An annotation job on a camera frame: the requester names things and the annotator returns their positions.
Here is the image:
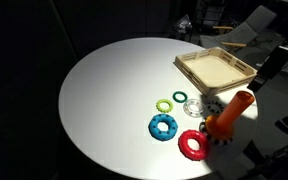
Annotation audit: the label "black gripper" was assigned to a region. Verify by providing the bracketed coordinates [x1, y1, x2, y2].
[246, 44, 288, 93]

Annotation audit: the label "orange rubber ring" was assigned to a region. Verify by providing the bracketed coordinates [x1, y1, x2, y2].
[204, 114, 235, 141]

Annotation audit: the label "wooden tray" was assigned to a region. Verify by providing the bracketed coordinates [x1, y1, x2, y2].
[173, 46, 258, 98]

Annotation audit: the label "grey lounge chair wooden arms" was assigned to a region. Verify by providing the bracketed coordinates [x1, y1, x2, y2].
[198, 4, 278, 52]

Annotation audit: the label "clear plastic bag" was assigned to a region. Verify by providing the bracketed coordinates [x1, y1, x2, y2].
[173, 13, 194, 35]

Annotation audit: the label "orange ring holder peg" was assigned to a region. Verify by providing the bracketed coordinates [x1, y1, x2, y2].
[215, 90, 256, 132]

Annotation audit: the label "small black white ring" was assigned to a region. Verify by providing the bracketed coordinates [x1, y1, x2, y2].
[206, 100, 226, 116]

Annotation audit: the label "large black white striped ring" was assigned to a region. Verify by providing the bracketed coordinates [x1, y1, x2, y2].
[198, 119, 234, 146]

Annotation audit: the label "clear plastic ring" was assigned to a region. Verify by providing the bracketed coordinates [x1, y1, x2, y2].
[183, 98, 206, 118]

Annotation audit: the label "dark green toothed ring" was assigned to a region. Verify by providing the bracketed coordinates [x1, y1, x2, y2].
[171, 91, 188, 104]

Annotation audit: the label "red rubber ring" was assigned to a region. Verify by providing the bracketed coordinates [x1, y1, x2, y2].
[178, 129, 212, 162]

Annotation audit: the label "lime green toothed ring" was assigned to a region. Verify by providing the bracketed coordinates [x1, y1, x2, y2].
[155, 98, 174, 114]

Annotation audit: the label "blue dotted rubber ring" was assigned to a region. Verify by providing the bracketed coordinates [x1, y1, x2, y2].
[147, 113, 179, 142]

